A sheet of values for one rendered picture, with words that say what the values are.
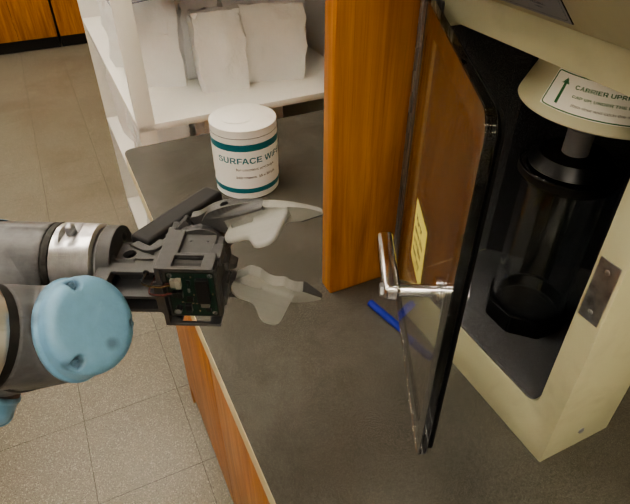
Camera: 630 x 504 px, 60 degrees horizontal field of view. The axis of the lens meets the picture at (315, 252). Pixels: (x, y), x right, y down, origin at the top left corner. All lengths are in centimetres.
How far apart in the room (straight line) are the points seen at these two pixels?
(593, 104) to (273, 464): 51
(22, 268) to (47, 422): 151
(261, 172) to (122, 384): 118
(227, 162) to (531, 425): 70
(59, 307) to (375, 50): 48
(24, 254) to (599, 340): 54
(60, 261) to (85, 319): 14
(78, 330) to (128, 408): 159
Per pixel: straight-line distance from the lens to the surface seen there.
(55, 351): 41
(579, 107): 56
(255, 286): 57
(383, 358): 80
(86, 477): 189
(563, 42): 54
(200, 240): 53
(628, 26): 44
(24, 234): 58
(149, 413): 196
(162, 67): 171
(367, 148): 76
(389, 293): 50
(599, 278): 56
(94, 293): 43
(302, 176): 118
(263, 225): 50
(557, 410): 67
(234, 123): 107
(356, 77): 71
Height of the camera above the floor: 154
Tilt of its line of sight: 38 degrees down
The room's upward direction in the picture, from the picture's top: straight up
